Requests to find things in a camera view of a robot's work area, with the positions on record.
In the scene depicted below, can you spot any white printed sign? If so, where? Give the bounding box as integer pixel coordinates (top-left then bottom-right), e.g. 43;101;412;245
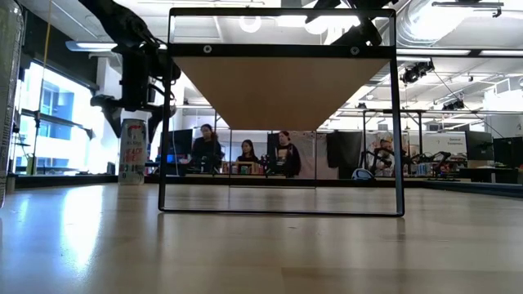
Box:
422;132;467;161

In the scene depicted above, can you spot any black upright panel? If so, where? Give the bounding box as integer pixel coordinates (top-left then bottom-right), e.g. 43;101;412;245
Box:
266;131;282;158

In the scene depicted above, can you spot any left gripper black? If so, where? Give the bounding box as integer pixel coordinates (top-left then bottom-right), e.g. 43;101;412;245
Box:
90;48;177;144

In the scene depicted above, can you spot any silver ceiling duct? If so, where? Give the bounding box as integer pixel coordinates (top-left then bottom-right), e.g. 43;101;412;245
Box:
394;0;523;49

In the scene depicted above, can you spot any wooden shelf black metal frame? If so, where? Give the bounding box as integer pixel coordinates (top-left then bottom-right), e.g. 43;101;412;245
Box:
158;7;405;217

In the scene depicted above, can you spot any white and blue round object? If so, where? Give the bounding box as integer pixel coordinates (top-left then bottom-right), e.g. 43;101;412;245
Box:
351;167;375;181

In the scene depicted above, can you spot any yellow hanging strap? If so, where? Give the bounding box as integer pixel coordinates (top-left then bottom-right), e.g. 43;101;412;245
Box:
31;0;54;175

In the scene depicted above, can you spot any black hanging cloth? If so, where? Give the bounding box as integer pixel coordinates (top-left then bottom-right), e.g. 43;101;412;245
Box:
325;130;364;180

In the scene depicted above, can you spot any black aluminium table rail frame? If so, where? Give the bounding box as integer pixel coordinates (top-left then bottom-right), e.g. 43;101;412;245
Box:
14;173;523;200

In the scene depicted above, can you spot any white hanging cloth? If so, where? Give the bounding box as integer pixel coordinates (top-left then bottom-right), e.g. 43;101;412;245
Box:
292;130;329;180

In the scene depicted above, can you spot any black ceiling track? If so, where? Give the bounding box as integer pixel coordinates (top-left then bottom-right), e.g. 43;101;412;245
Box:
431;0;505;18

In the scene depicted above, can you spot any long ceiling light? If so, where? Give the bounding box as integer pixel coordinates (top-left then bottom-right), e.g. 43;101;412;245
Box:
65;39;123;53

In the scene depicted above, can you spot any large clear bottle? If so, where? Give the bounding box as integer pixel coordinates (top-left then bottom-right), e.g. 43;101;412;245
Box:
0;0;25;210

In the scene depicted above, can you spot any ceiling light strip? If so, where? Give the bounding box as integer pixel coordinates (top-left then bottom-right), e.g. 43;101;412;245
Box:
396;47;523;58

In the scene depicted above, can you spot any black metal rig frame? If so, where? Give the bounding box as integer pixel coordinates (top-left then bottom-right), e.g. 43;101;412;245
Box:
361;107;428;180

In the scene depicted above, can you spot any person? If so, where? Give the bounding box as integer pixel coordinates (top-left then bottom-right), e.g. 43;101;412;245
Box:
275;130;302;179
236;139;259;164
373;136;400;177
190;123;225;175

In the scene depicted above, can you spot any black ceiling spotlight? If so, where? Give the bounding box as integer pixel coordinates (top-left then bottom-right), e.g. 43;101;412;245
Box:
441;99;467;112
400;60;436;85

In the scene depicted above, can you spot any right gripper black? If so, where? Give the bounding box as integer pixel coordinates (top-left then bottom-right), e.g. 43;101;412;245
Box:
304;0;402;47

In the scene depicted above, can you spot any black computer monitor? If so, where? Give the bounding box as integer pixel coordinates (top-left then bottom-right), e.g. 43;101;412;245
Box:
465;130;494;162
492;136;523;167
165;129;194;164

